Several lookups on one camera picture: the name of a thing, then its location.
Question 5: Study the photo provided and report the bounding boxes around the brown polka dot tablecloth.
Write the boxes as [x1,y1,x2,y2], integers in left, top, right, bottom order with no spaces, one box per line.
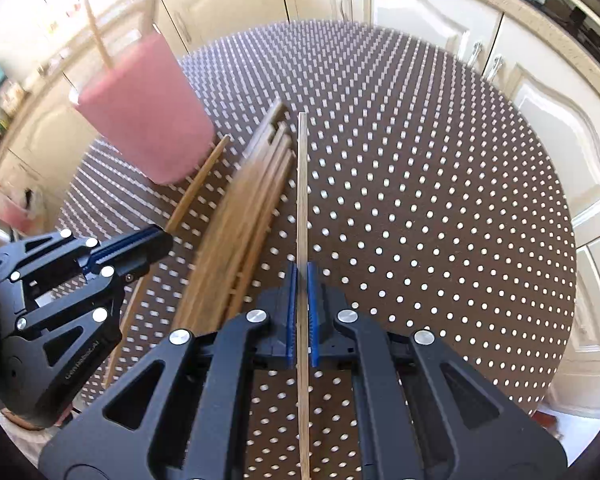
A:
[54,18,579,480]

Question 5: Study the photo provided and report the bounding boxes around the light wooden chopstick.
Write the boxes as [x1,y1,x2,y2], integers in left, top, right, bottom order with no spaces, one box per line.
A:
[296,112,311,480]

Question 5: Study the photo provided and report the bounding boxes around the pink chopstick cup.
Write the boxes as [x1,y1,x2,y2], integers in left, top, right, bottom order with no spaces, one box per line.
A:
[71,32,214,185]

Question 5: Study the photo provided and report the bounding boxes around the chopstick in cup left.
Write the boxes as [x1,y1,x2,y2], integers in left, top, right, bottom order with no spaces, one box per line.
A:
[84,0,114,70]

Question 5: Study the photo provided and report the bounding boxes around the chopstick in cup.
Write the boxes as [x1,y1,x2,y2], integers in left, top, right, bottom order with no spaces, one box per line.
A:
[138,0,157,38]
[84,0,114,70]

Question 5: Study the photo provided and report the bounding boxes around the pile of wooden chopsticks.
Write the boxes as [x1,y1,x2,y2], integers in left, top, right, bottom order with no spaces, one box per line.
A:
[172,99,294,335]

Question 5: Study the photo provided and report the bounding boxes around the cream lower kitchen cabinets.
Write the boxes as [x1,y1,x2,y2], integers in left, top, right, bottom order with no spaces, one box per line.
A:
[157,0,600,418]

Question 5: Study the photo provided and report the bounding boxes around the chopstick in cup right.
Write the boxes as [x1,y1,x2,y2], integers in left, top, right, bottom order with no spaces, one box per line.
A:
[138,0,157,38]

